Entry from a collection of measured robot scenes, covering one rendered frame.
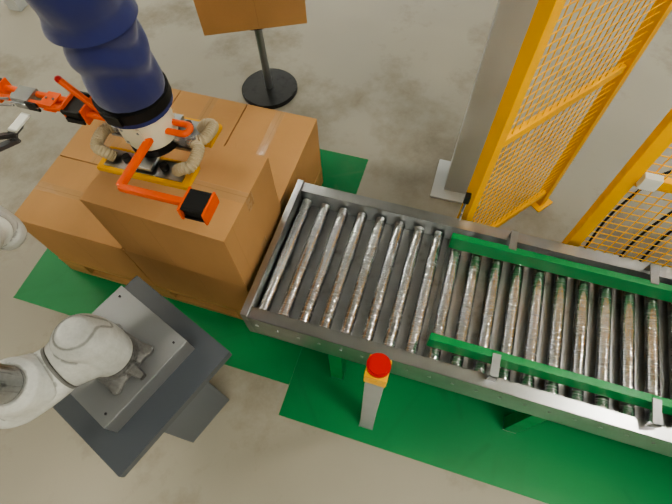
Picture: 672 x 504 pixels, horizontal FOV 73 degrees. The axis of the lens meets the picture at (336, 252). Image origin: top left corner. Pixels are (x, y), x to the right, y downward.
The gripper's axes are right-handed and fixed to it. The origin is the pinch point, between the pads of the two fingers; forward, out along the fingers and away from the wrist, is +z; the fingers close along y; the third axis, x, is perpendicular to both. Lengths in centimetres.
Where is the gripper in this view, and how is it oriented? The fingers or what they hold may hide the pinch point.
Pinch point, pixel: (8, 99)
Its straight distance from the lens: 165.5
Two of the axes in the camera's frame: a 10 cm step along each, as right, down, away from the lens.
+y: 0.4, 4.5, 8.9
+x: 9.5, 2.7, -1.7
